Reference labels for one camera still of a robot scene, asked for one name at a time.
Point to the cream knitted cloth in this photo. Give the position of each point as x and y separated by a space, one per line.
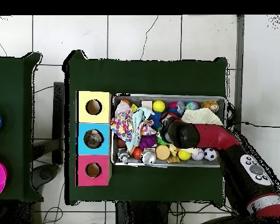
200 116

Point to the black and white soccer ball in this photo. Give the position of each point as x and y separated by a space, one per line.
210 154

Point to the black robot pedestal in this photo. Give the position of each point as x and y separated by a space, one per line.
142 214

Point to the blue spiky ball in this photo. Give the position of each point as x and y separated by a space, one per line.
155 120

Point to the crushed silver metal can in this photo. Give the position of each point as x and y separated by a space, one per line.
148 157

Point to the colourful spotted cloth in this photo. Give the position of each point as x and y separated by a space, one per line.
122 124

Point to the black stand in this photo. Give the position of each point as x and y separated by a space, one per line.
58 116

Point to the clear plastic bottle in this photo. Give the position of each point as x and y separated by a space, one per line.
180 107

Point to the wooden box with three holes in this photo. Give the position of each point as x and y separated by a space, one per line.
102 112

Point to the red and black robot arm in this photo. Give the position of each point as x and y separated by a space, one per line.
224 140

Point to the crushed bottle with blue label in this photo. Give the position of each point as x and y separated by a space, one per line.
93 138

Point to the shallow clear mesh bin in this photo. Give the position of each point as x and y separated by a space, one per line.
135 99

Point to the light teal cloth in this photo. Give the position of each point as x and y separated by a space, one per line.
137 121

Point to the yellow ball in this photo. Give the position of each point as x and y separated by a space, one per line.
159 106

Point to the dark green table cloth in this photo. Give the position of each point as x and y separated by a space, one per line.
14 81
142 77

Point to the globe print ball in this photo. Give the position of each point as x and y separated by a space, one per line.
191 105

